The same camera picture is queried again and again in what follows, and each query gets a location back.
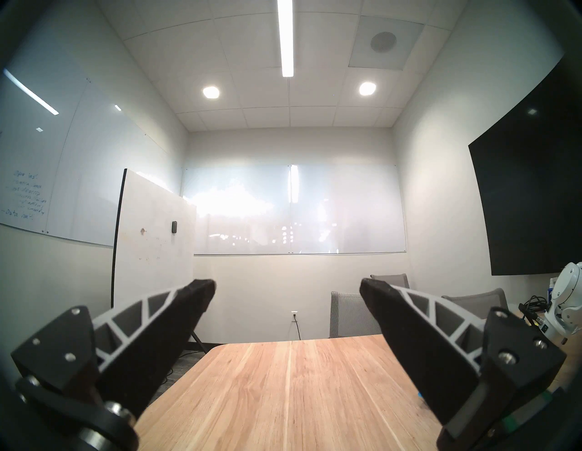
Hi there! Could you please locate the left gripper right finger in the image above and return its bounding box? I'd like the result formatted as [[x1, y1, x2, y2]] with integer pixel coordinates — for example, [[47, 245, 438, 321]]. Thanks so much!
[[359, 278, 567, 451]]

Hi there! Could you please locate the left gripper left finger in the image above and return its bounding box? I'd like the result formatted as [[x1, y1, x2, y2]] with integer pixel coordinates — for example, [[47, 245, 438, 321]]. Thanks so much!
[[11, 278, 217, 423]]

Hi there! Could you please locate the grey mesh chair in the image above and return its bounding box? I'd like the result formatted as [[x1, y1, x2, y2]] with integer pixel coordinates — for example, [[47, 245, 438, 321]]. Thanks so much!
[[330, 291, 383, 340], [442, 288, 509, 321]]

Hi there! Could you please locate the rolling whiteboard on black stand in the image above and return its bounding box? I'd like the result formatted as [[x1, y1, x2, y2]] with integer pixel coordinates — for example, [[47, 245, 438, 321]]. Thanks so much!
[[111, 169, 211, 355]]

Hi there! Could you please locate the round ceiling speaker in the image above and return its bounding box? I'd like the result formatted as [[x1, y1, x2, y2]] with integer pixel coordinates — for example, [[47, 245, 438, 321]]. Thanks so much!
[[370, 31, 397, 52]]

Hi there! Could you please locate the long linear ceiling light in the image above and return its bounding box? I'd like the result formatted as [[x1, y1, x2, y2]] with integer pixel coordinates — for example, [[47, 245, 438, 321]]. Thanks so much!
[[277, 0, 294, 78]]

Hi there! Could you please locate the coiled black cable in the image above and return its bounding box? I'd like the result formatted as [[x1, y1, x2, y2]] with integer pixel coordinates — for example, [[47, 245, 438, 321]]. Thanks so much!
[[518, 296, 549, 326]]

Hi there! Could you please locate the glass wall board with writing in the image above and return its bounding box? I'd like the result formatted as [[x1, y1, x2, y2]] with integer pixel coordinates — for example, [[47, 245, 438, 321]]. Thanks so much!
[[0, 67, 183, 249]]

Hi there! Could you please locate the wide glass wall board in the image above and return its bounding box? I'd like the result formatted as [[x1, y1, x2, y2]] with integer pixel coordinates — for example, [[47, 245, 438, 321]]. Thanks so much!
[[182, 164, 408, 256]]

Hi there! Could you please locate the large black wall screen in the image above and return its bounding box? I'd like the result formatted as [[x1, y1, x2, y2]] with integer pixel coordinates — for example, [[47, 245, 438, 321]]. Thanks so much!
[[468, 58, 582, 276]]

